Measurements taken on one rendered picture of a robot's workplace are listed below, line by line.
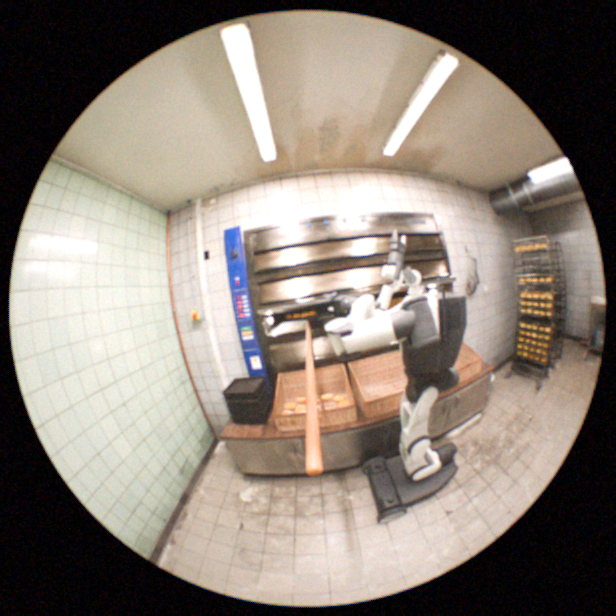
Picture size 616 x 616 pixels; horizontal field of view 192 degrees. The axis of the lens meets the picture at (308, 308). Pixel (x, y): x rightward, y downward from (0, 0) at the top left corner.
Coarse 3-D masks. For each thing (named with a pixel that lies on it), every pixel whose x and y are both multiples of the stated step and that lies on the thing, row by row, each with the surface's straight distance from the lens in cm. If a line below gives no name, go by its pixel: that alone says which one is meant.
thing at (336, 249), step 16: (336, 240) 170; (352, 240) 172; (368, 240) 176; (384, 240) 181; (400, 240) 188; (416, 240) 197; (432, 240) 209; (256, 256) 169; (272, 256) 165; (288, 256) 162; (304, 256) 161; (320, 256) 160; (336, 256) 159; (352, 256) 162; (256, 272) 162
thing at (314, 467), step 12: (312, 360) 87; (312, 372) 74; (312, 384) 65; (312, 396) 58; (312, 408) 53; (312, 420) 48; (312, 432) 45; (312, 444) 42; (312, 456) 40; (312, 468) 38
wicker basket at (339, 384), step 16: (320, 368) 168; (336, 368) 169; (288, 384) 173; (304, 384) 171; (320, 384) 171; (336, 384) 172; (288, 400) 177; (320, 400) 172; (352, 400) 139; (288, 416) 137; (304, 416) 136; (320, 416) 137; (336, 416) 138; (352, 416) 141
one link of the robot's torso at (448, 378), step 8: (448, 368) 96; (408, 376) 93; (416, 376) 88; (424, 376) 88; (432, 376) 91; (440, 376) 94; (448, 376) 98; (456, 376) 104; (408, 384) 95; (440, 384) 98; (448, 384) 101; (456, 384) 107; (408, 392) 97; (440, 392) 101; (408, 400) 99
